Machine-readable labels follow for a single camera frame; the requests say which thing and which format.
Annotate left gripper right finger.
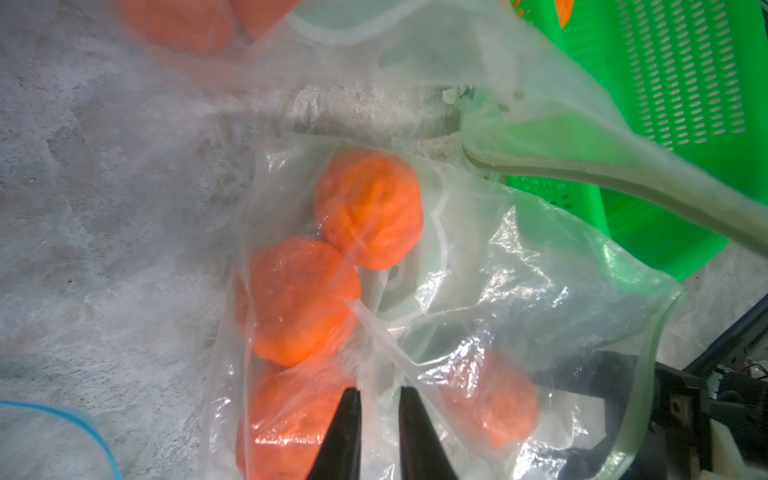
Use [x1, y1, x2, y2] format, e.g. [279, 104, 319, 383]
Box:
[398, 386, 458, 480]

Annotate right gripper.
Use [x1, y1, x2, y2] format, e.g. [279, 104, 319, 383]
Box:
[533, 352, 767, 479]

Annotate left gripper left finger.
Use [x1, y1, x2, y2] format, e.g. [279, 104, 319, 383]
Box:
[306, 388, 362, 480]

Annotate green-zip clear bag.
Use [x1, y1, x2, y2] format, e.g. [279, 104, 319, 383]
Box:
[200, 1, 767, 479]

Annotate blue-zip clear bag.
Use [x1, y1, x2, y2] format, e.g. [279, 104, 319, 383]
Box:
[1, 400, 123, 479]

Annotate orange taken out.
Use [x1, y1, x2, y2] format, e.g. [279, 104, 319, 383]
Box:
[554, 0, 574, 29]

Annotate oranges in green-zip bag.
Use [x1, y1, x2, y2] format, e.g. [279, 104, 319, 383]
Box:
[233, 146, 541, 480]

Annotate green plastic basket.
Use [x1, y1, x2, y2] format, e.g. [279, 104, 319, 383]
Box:
[508, 0, 767, 280]

